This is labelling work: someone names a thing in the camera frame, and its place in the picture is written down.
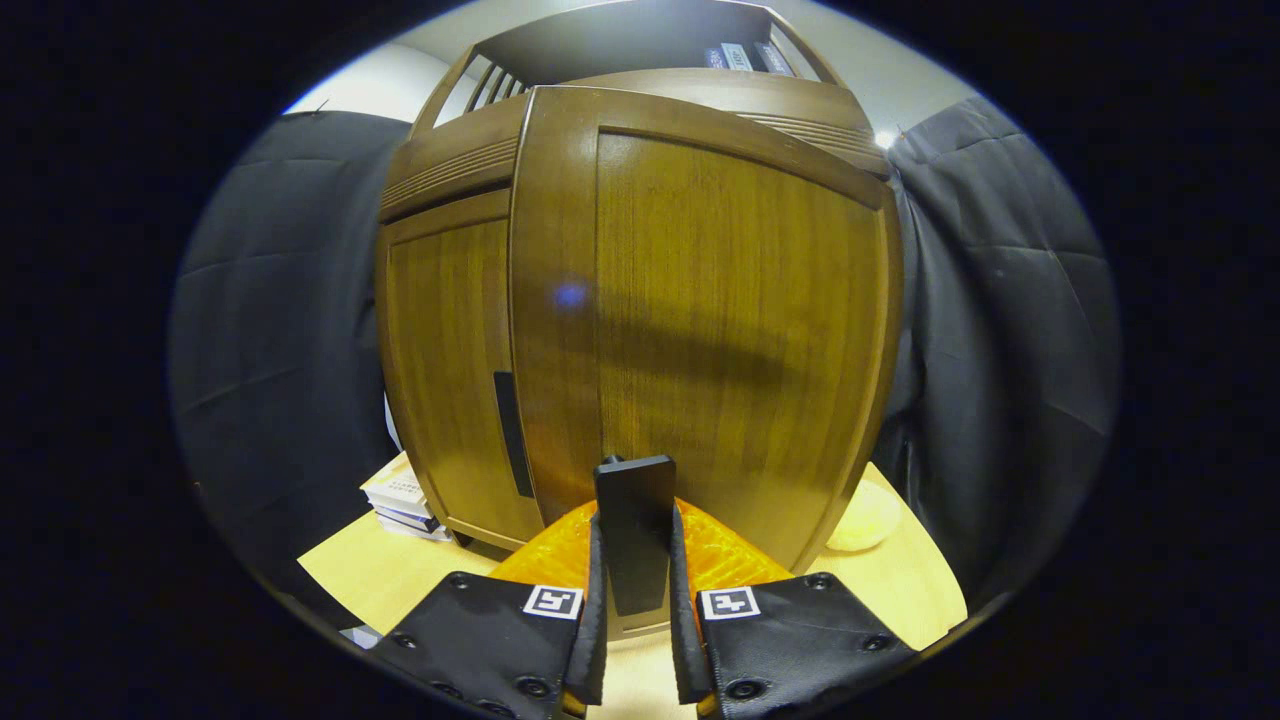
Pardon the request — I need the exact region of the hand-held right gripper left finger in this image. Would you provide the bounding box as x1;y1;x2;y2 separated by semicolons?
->
370;500;608;720

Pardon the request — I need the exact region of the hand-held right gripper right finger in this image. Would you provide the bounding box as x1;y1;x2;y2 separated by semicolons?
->
668;498;916;720

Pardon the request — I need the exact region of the black door handle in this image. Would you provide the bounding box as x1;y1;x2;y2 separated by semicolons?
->
493;371;536;499
593;455;678;618

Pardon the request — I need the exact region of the wooden double-door shoe cabinet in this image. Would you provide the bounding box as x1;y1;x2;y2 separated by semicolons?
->
375;0;893;556

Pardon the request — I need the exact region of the wooden cabinet drawer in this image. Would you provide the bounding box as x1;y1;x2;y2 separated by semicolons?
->
405;68;886;166

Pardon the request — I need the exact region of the stack of books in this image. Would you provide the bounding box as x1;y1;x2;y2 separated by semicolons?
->
360;452;453;543

